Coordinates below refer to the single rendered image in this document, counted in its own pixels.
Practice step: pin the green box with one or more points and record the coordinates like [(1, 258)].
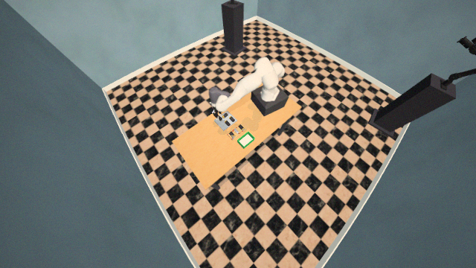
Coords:
[(245, 140)]

